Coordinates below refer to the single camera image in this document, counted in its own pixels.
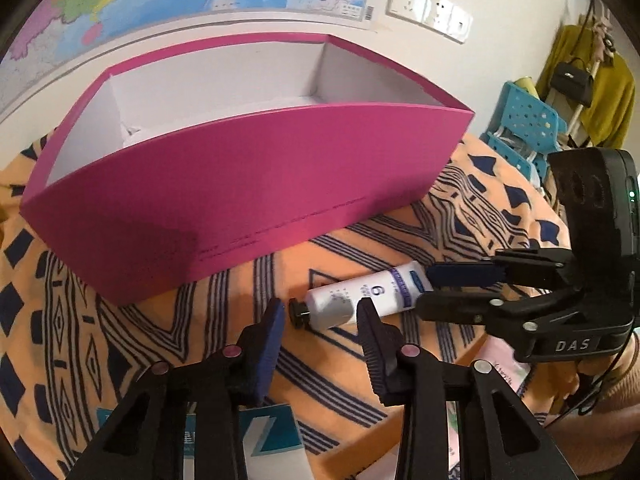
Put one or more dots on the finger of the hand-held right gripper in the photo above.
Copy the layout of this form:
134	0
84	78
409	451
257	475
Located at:
460	275
465	310

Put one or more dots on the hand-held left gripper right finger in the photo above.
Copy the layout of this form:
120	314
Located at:
372	345

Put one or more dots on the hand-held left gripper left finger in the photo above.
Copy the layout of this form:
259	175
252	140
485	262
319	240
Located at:
267	350

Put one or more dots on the white cream tube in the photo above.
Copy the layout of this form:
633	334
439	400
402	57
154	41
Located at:
360	295

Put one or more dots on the teal and white medicine box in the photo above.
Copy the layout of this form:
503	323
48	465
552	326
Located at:
270	430

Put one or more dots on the pink cardboard box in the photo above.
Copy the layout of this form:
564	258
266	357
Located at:
250	185

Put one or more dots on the person's right forearm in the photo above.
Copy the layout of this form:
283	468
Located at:
620	400

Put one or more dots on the orange patterned cloth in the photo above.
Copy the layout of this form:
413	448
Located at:
325	375

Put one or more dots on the pink and white packet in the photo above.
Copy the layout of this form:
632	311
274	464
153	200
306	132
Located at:
505	375

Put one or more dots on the blue perforated plastic stool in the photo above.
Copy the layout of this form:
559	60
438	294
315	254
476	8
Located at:
530	120

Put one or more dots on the mustard yellow coat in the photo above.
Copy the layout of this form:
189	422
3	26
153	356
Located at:
610	100

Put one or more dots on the black handbag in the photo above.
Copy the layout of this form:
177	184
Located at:
572	82

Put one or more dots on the pale yellow object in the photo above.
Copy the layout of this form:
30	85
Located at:
525	87

